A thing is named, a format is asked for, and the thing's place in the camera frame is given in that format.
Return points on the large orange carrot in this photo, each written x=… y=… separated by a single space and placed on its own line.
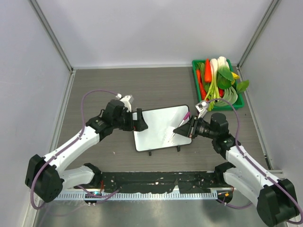
x=207 y=74

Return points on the magenta capped white marker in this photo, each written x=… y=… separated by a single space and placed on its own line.
x=187 y=115

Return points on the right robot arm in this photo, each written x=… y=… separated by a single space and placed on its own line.
x=274 y=199

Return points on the red chili pepper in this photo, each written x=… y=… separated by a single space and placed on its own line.
x=221 y=92

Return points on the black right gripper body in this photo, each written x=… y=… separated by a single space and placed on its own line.
x=193 y=133

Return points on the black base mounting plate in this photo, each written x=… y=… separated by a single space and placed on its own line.
x=161 y=182

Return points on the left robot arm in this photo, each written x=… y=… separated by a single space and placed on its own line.
x=47 y=176

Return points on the white whiteboard black frame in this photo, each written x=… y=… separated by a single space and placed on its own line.
x=161 y=123

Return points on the yellow pepper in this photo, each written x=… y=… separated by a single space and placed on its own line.
x=235 y=77

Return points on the white green bok choy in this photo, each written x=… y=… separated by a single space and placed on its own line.
x=221 y=72

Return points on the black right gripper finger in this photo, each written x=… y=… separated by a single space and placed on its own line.
x=185 y=126
x=182 y=132

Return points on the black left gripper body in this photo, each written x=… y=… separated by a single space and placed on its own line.
x=127 y=120

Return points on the green plastic vegetable bin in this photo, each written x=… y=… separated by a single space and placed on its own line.
x=239 y=102

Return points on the small orange carrot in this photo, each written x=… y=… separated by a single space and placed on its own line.
x=201 y=87

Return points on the green celery stalks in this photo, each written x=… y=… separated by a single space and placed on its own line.
x=212 y=95

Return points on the white slotted cable duct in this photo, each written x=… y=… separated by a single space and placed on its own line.
x=74 y=195

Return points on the pale green bok choy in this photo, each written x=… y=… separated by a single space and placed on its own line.
x=230 y=95

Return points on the green leaf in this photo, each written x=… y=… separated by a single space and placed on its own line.
x=242 y=86

